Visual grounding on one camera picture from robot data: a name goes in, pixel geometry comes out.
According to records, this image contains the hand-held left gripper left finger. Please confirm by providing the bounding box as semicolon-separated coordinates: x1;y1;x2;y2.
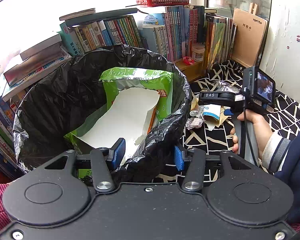
44;138;127;192

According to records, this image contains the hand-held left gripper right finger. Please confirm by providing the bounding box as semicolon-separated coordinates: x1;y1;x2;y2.
174;145;253;192

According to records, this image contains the white torn paper packaging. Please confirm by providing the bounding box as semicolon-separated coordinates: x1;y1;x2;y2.
79;87;160;165

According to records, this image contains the white blue paper wrapper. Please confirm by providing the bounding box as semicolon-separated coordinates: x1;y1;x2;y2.
201;104;222;120

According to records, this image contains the green snack packet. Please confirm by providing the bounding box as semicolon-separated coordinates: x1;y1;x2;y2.
64;67;174;180

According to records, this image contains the black trash bag bin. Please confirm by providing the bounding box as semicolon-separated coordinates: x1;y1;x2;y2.
12;44;192;180

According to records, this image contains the person's right forearm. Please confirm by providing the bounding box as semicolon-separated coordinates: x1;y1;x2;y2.
261;127;300;223

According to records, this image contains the row of thin picture books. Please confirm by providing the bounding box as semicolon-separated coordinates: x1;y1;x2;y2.
204;14;238;70

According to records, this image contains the row of upright books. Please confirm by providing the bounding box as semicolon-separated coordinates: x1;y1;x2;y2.
59;5;205;63

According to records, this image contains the stack of flat books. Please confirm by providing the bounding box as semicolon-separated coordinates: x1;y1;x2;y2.
1;34;73;103

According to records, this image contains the person's right hand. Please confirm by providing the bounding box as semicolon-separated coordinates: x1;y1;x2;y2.
230;110;274;160

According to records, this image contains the black white patterned blanket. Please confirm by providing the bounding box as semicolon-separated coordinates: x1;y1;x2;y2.
152;60;300;183

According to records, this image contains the crumpled silver wrapper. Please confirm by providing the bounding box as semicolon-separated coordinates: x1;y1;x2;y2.
186;117;205;130

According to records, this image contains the beige paper scrap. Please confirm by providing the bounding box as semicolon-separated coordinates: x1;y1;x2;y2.
216;106;232;130

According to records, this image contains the brown kraft sketchbook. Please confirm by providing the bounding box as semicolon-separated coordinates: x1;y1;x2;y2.
231;7;268;68

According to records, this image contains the small jar with pink lid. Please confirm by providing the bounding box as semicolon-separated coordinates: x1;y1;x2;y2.
191;43;205;62

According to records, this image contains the wooden shelf board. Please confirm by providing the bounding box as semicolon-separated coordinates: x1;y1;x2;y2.
174;60;205;83

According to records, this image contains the white cardboard sheet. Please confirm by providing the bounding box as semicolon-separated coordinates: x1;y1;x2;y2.
126;4;167;14

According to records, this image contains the dark flat book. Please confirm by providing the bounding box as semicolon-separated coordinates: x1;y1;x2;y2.
65;7;138;28

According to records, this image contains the brown cover book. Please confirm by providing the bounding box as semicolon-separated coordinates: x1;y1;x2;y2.
59;8;97;22

